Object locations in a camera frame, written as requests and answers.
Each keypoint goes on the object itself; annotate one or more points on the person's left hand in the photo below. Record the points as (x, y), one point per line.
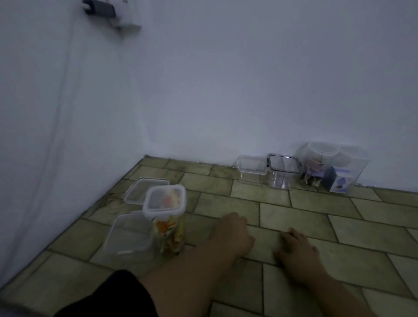
(232, 235)

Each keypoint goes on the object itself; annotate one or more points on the person's right hand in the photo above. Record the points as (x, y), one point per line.
(302, 261)

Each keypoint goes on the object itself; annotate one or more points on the medium clear container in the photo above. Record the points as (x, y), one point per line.
(251, 165)

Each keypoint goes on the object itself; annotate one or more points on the black-rimmed clear lid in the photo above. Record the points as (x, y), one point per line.
(284, 163)

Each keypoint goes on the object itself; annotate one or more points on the large clear container one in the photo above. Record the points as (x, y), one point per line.
(137, 192)

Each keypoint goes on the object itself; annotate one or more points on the large clear container two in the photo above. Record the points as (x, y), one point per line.
(127, 235)

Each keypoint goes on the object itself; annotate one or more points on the round clear jar with clips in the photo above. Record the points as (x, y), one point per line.
(303, 156)

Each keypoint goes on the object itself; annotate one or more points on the person's left forearm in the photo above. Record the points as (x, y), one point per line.
(183, 284)

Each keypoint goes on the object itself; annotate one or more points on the pile of black binder clips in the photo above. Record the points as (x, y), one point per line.
(312, 179)

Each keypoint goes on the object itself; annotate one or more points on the purple binder clip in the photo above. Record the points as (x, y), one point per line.
(316, 171)

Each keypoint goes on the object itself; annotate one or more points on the pink binder clip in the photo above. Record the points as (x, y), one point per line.
(313, 163)

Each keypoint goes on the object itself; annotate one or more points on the black sleeve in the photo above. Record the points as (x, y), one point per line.
(107, 297)

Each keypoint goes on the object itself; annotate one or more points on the black plug adapter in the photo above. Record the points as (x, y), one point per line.
(99, 8)

